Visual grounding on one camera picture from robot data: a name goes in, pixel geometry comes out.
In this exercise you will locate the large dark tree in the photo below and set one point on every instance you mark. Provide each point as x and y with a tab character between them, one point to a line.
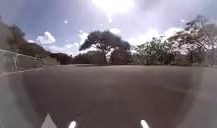
104	43

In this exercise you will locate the grey asphalt road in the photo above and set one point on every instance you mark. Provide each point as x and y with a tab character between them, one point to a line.
112	90

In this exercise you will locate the dark bush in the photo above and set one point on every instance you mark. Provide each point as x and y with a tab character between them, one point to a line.
62	58

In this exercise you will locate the robot's own part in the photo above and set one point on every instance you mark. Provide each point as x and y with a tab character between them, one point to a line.
144	124
72	124

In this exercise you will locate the row of trees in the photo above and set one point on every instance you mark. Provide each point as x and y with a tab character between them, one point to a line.
182	46

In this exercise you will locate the dark wooded slope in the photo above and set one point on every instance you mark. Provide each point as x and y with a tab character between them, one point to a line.
12	41

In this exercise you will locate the grey concrete wall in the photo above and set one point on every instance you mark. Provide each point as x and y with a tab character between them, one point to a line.
16	61

